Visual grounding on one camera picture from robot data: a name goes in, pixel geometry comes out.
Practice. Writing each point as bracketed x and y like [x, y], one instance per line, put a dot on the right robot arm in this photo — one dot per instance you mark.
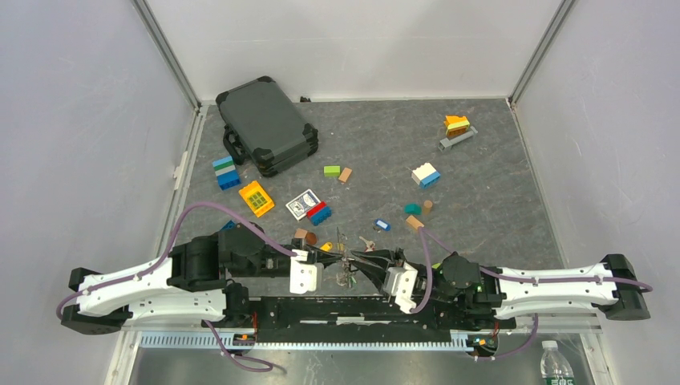
[472, 292]

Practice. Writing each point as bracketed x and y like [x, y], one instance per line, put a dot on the grey lego piece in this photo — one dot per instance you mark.
[447, 143]

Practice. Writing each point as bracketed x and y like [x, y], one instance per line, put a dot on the tan wooden block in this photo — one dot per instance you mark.
[345, 175]

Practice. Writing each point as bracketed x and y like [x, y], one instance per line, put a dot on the white cable duct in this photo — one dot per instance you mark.
[205, 340]

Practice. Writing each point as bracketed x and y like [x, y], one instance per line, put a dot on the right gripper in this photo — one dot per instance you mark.
[385, 255]

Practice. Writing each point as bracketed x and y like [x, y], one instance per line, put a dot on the blue key tag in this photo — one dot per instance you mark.
[381, 225]

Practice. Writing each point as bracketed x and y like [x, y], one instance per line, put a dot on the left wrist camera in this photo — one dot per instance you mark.
[303, 279]

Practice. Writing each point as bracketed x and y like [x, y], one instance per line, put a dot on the blue green white lego stack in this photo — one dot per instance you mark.
[226, 173]

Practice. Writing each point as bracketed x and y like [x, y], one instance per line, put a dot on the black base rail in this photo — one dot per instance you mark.
[352, 319]

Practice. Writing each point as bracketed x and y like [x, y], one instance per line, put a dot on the teal wooden block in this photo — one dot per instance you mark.
[413, 209]

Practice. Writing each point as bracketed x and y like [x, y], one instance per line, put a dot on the white blue lego block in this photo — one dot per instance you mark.
[425, 175]

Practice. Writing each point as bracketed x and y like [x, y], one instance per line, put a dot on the metal keyring plate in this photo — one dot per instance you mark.
[345, 276]

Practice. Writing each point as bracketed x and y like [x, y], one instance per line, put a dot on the brown wooden cylinder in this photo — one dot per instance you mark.
[311, 239]

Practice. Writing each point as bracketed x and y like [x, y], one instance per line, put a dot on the plastic water bottle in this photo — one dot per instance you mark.
[554, 367]

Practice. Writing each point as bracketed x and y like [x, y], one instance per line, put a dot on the light wooden block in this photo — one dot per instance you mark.
[300, 234]

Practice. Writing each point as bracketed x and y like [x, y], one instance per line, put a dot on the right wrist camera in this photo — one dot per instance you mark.
[399, 284]

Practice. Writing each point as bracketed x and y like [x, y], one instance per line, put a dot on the tan wooden cylinder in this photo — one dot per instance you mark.
[427, 207]

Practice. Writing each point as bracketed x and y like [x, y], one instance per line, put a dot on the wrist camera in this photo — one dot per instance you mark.
[399, 284]
[303, 279]

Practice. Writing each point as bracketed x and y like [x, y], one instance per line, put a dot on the yellow lego plate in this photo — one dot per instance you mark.
[257, 199]

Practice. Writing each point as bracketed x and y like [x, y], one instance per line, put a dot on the playing card box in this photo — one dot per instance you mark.
[302, 204]

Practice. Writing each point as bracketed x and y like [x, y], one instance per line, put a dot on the green lego brick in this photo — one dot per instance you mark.
[332, 171]

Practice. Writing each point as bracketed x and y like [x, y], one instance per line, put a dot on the black hard case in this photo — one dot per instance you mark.
[263, 125]

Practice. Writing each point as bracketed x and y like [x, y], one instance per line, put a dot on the blue lego brick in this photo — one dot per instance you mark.
[229, 225]

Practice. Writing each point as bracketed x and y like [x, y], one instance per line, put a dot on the orange wooden block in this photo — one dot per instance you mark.
[414, 223]

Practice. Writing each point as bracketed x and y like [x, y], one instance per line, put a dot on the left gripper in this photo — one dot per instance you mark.
[317, 256]

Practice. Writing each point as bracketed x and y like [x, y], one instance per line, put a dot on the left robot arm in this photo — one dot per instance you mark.
[191, 283]

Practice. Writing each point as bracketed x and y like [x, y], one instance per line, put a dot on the red blue lego block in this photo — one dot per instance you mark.
[319, 213]

